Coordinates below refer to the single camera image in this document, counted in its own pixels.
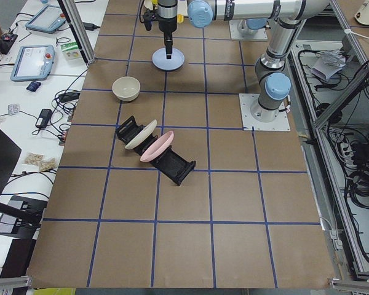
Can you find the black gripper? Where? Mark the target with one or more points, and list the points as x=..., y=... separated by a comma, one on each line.
x=167, y=25

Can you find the light blue plate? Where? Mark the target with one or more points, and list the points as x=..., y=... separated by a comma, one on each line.
x=160, y=60

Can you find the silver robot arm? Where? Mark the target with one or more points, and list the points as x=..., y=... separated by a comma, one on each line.
x=275, y=85
x=233, y=10

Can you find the cream round plate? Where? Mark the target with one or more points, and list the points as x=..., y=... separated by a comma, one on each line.
x=150, y=4

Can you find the cream plate in rack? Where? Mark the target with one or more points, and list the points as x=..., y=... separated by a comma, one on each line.
x=139, y=138

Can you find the pink plate in rack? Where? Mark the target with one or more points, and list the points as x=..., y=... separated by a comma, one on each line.
x=158, y=147

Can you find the cream bowl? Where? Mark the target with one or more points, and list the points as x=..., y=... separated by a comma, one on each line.
x=126, y=88

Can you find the green white box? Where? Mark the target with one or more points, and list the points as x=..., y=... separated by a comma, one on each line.
x=70, y=51

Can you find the black dish rack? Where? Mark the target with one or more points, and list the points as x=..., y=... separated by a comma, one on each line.
x=169, y=162

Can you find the upper blue teach pendant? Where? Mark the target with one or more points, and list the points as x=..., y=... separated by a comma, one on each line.
x=48, y=20

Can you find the blue teach pendant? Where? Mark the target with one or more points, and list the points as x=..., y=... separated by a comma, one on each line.
x=48, y=20
x=33, y=63

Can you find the lower blue teach pendant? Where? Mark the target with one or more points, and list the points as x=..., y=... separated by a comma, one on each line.
x=33, y=63

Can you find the black power adapter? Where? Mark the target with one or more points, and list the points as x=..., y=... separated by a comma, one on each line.
x=44, y=118

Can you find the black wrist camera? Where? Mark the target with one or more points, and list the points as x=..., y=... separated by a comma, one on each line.
x=148, y=18

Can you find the aluminium frame post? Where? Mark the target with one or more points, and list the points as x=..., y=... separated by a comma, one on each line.
x=73, y=18

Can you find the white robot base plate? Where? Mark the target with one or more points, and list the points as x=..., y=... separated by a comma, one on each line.
x=280, y=121

